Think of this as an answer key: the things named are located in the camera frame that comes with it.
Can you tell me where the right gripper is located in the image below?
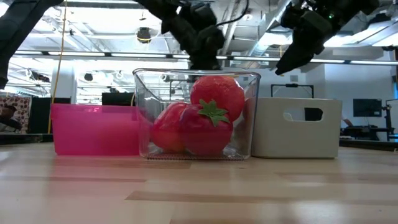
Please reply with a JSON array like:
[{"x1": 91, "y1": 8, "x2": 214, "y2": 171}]
[{"x1": 274, "y1": 1, "x2": 334, "y2": 76}]

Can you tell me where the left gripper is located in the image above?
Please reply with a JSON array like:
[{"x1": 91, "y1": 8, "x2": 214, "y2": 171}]
[{"x1": 177, "y1": 2, "x2": 226, "y2": 71}]

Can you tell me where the red toy tomato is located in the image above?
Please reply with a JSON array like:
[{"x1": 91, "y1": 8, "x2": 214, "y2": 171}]
[
  {"x1": 190, "y1": 75, "x2": 246, "y2": 123},
  {"x1": 151, "y1": 102, "x2": 189, "y2": 153}
]

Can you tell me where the red strawberry with leaves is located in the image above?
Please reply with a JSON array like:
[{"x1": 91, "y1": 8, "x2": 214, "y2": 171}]
[{"x1": 180, "y1": 99, "x2": 234, "y2": 156}]

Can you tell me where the clear plastic bin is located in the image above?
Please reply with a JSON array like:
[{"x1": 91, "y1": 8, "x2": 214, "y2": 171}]
[{"x1": 132, "y1": 68, "x2": 261, "y2": 161}]

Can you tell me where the white plastic bin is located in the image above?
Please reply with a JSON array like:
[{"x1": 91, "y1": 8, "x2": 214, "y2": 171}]
[{"x1": 251, "y1": 96, "x2": 343, "y2": 160}]

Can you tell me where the person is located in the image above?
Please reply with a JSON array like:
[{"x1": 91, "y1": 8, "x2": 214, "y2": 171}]
[
  {"x1": 0, "y1": 105, "x2": 23, "y2": 132},
  {"x1": 340, "y1": 114, "x2": 354, "y2": 127}
]

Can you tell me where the black background desk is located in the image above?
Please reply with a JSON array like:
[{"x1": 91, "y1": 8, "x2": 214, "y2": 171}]
[{"x1": 340, "y1": 124, "x2": 398, "y2": 141}]

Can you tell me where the pink plastic bin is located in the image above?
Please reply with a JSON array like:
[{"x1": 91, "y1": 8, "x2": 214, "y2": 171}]
[{"x1": 50, "y1": 103, "x2": 141, "y2": 156}]

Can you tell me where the black partition panel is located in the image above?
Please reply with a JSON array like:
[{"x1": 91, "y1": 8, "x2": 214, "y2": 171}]
[{"x1": 30, "y1": 97, "x2": 72, "y2": 134}]

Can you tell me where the patterned curtain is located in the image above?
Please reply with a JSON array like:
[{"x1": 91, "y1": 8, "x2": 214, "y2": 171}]
[{"x1": 0, "y1": 95, "x2": 32, "y2": 133}]

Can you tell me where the black rectangular stand frame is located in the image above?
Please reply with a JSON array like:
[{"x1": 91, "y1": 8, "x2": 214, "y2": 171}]
[{"x1": 271, "y1": 83, "x2": 315, "y2": 98}]

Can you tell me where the silver ceiling duct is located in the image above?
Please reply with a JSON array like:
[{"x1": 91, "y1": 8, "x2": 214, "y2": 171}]
[{"x1": 223, "y1": 0, "x2": 299, "y2": 70}]

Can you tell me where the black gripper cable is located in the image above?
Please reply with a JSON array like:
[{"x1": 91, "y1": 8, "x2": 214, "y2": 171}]
[{"x1": 215, "y1": 0, "x2": 250, "y2": 27}]

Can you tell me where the black dome ceiling camera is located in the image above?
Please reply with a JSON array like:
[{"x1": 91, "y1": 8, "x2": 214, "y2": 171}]
[{"x1": 136, "y1": 27, "x2": 152, "y2": 44}]

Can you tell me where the black horizontal frame bar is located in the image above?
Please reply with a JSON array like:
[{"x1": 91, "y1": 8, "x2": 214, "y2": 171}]
[{"x1": 0, "y1": 49, "x2": 398, "y2": 66}]

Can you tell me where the black wall monitor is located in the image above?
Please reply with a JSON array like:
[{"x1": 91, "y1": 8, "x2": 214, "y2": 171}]
[{"x1": 353, "y1": 98, "x2": 383, "y2": 118}]

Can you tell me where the yellow hanging cable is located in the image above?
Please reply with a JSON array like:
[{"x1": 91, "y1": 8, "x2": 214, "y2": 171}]
[{"x1": 47, "y1": 0, "x2": 69, "y2": 134}]

